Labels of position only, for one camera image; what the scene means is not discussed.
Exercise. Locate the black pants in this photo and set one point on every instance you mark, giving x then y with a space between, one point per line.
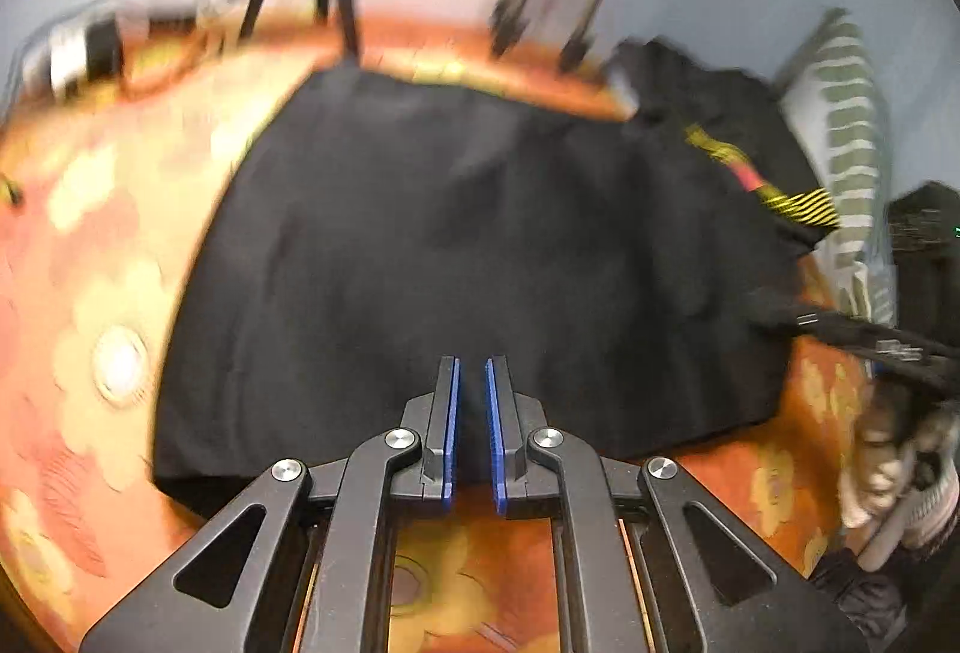
450 248

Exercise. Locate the white power strip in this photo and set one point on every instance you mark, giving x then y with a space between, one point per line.
60 56

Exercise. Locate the green striped white pillow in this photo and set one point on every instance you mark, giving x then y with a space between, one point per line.
851 120

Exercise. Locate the black power adapter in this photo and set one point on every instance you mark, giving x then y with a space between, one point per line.
101 49

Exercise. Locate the orange floral bedsheet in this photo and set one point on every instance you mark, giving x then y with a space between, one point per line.
97 233

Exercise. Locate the black garment with yellow stripes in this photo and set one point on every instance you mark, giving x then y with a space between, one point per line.
712 120

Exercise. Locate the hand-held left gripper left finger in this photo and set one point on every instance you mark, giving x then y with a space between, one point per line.
448 428

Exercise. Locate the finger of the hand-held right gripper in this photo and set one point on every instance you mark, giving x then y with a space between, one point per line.
832 325
922 372

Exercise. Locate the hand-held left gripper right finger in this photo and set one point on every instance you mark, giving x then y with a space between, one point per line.
495 435

